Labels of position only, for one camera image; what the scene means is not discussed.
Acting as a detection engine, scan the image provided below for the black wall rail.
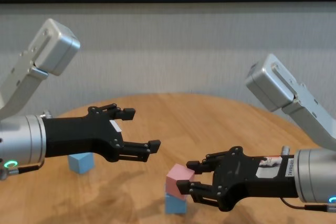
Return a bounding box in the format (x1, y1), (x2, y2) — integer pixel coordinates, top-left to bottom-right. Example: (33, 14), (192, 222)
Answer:
(0, 0), (336, 5)

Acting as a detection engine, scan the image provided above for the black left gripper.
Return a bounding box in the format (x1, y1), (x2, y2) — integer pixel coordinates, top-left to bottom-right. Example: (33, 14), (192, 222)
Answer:
(41, 103), (162, 163)

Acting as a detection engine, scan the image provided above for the pink building block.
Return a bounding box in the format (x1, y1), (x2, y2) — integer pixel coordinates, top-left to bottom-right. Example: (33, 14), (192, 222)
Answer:
(165, 163), (196, 201)

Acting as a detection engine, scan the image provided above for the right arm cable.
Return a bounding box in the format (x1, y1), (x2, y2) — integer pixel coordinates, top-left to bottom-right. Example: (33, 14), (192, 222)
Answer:
(279, 197), (336, 212)

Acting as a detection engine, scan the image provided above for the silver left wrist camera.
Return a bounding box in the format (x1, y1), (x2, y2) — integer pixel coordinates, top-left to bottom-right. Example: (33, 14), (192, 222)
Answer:
(0, 18), (81, 120)

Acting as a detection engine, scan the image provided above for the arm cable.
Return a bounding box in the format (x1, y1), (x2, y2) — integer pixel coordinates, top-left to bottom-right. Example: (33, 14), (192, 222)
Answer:
(279, 197), (336, 212)
(0, 164), (46, 180)

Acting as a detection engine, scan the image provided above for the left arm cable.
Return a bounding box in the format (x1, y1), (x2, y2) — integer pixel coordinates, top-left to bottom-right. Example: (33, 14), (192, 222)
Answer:
(0, 164), (46, 180)

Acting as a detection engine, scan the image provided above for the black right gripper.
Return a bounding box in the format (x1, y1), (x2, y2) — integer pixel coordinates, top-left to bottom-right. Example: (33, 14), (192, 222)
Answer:
(176, 145), (300, 212)

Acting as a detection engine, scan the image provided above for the blue building block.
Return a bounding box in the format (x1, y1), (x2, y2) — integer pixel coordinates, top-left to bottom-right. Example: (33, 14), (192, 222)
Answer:
(67, 152), (96, 175)
(164, 191), (188, 215)

